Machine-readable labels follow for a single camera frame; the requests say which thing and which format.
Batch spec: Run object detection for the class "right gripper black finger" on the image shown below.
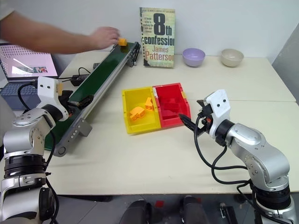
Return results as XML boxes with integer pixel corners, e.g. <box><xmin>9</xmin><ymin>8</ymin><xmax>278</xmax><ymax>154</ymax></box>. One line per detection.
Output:
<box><xmin>178</xmin><ymin>113</ymin><xmax>204</xmax><ymax>139</ymax></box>
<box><xmin>196</xmin><ymin>99</ymin><xmax>208</xmax><ymax>111</ymax></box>

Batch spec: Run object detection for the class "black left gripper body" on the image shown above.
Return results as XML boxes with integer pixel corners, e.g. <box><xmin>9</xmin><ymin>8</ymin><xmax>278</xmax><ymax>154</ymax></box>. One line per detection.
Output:
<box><xmin>59</xmin><ymin>90</ymin><xmax>74</xmax><ymax>113</ymax></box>

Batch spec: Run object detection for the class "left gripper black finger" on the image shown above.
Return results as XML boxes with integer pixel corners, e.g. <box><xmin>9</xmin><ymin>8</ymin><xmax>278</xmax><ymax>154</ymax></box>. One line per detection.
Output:
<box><xmin>69</xmin><ymin>95</ymin><xmax>94</xmax><ymax>108</ymax></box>

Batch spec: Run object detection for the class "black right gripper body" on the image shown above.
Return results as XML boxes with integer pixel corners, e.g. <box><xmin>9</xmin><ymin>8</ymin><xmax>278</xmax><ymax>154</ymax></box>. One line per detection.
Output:
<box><xmin>197</xmin><ymin>103</ymin><xmax>214</xmax><ymax>135</ymax></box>

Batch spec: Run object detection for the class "green conveyor belt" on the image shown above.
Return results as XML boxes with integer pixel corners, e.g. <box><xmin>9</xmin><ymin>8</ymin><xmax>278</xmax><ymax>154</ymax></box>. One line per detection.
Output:
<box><xmin>43</xmin><ymin>41</ymin><xmax>142</xmax><ymax>158</ymax></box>

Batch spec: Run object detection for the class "person's bare hand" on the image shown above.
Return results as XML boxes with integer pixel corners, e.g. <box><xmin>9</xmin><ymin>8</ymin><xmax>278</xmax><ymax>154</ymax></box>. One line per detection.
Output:
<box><xmin>89</xmin><ymin>26</ymin><xmax>121</xmax><ymax>50</ymax></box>

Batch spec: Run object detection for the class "red plastic bin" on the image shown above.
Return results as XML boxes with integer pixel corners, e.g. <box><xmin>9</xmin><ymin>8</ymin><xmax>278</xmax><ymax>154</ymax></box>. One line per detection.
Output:
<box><xmin>152</xmin><ymin>82</ymin><xmax>192</xmax><ymax>130</ymax></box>

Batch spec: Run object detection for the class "black power adapter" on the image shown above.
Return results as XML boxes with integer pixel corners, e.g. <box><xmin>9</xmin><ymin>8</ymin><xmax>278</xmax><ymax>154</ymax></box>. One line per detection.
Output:
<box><xmin>70</xmin><ymin>74</ymin><xmax>90</xmax><ymax>87</ymax></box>

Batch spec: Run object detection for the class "red toy block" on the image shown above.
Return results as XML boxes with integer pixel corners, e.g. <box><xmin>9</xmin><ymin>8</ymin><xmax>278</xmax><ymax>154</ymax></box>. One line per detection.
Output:
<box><xmin>160</xmin><ymin>106</ymin><xmax>179</xmax><ymax>120</ymax></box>
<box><xmin>163</xmin><ymin>98</ymin><xmax>182</xmax><ymax>110</ymax></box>

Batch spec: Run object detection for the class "purple bowl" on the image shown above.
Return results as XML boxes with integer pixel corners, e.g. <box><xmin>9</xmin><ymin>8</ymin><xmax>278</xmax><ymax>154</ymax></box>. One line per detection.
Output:
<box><xmin>182</xmin><ymin>48</ymin><xmax>206</xmax><ymax>68</ymax></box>

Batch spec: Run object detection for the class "open laptop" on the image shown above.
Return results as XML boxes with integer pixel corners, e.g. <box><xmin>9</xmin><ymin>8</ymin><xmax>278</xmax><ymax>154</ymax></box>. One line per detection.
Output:
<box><xmin>0</xmin><ymin>44</ymin><xmax>59</xmax><ymax>84</ymax></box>

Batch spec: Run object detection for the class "yellow plastic bin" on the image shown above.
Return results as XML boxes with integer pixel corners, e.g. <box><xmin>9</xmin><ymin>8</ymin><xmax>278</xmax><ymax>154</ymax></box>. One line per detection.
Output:
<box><xmin>121</xmin><ymin>86</ymin><xmax>162</xmax><ymax>135</ymax></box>

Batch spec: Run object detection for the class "grey blue box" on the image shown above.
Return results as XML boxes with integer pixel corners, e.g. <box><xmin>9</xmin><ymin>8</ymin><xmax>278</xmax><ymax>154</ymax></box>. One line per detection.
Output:
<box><xmin>0</xmin><ymin>82</ymin><xmax>40</xmax><ymax>111</ymax></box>

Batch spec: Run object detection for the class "beige bowl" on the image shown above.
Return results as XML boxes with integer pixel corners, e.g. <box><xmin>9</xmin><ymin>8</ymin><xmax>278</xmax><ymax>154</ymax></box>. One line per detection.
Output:
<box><xmin>221</xmin><ymin>48</ymin><xmax>245</xmax><ymax>68</ymax></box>

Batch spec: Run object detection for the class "dark rounded shape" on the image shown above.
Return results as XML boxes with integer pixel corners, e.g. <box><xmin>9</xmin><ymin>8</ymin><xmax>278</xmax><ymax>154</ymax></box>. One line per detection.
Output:
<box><xmin>179</xmin><ymin>195</ymin><xmax>206</xmax><ymax>224</ymax></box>
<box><xmin>121</xmin><ymin>199</ymin><xmax>153</xmax><ymax>224</ymax></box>

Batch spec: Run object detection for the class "small dark shape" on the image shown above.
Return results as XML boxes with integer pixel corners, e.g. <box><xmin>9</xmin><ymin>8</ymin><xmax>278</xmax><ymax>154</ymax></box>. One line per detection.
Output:
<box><xmin>219</xmin><ymin>202</ymin><xmax>237</xmax><ymax>224</ymax></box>

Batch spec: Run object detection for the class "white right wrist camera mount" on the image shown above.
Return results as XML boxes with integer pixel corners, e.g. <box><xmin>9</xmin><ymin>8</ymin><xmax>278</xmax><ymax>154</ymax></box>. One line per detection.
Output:
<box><xmin>205</xmin><ymin>89</ymin><xmax>232</xmax><ymax>139</ymax></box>

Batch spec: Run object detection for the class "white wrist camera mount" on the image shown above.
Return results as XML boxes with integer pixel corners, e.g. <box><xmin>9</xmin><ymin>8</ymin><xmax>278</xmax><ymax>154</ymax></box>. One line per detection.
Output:
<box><xmin>205</xmin><ymin>89</ymin><xmax>232</xmax><ymax>139</ymax></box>
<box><xmin>36</xmin><ymin>76</ymin><xmax>70</xmax><ymax>120</ymax></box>

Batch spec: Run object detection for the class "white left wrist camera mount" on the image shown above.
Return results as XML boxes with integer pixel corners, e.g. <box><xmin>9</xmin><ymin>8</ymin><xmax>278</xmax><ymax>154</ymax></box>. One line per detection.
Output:
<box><xmin>36</xmin><ymin>76</ymin><xmax>70</xmax><ymax>120</ymax></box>

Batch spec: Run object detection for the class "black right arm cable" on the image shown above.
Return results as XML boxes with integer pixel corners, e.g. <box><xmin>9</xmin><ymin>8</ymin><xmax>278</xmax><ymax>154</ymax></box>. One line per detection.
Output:
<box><xmin>193</xmin><ymin>115</ymin><xmax>257</xmax><ymax>210</ymax></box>

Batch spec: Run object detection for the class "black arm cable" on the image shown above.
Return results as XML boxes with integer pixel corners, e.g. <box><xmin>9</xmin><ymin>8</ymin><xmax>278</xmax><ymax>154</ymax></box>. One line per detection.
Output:
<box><xmin>193</xmin><ymin>115</ymin><xmax>257</xmax><ymax>210</ymax></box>
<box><xmin>17</xmin><ymin>80</ymin><xmax>59</xmax><ymax>224</ymax></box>

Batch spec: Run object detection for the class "black power cable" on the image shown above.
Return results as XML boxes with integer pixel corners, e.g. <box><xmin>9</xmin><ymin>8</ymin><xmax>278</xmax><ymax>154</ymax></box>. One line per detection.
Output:
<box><xmin>56</xmin><ymin>67</ymin><xmax>91</xmax><ymax>83</ymax></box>

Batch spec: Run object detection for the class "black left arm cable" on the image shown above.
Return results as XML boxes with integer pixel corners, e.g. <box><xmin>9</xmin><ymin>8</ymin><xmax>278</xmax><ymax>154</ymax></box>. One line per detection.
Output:
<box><xmin>17</xmin><ymin>80</ymin><xmax>59</xmax><ymax>224</ymax></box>

